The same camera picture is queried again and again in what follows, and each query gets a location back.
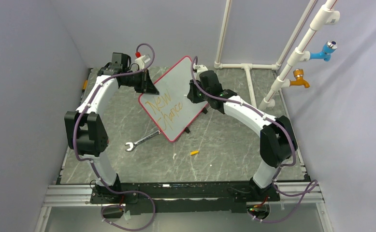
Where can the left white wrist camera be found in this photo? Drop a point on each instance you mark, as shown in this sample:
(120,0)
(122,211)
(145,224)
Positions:
(142,61)

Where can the aluminium frame rail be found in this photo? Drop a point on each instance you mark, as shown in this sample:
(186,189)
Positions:
(62,196)

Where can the silver wrench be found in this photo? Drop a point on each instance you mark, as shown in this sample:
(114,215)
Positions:
(131,145)

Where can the yellow marker cap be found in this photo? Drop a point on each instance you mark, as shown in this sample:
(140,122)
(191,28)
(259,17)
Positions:
(194,152)

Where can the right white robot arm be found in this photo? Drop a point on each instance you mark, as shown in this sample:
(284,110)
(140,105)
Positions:
(277,139)

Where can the orange tap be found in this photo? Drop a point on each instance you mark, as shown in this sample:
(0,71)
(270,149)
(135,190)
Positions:
(299,79)

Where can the blue tap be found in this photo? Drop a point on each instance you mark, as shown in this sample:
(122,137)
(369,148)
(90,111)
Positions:
(325,54)

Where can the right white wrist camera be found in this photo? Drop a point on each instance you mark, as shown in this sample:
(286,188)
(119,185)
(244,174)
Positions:
(198,69)

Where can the pink framed whiteboard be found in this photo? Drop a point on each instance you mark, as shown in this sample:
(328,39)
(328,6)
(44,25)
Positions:
(171,110)

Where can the orange black tool at wall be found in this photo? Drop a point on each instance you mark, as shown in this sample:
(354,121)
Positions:
(84,86)

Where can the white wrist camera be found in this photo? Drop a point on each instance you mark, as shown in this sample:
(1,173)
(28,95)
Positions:
(198,69)
(142,61)

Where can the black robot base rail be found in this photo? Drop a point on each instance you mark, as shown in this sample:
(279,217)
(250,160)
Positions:
(181,197)

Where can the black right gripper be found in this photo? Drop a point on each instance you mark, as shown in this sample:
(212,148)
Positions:
(192,95)

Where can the white pvc pipe frame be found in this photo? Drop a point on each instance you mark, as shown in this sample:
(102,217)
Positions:
(254,34)

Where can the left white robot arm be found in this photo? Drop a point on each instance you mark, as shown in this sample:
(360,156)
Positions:
(86,133)

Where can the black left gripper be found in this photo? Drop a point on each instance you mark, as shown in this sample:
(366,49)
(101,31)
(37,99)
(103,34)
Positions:
(148,86)

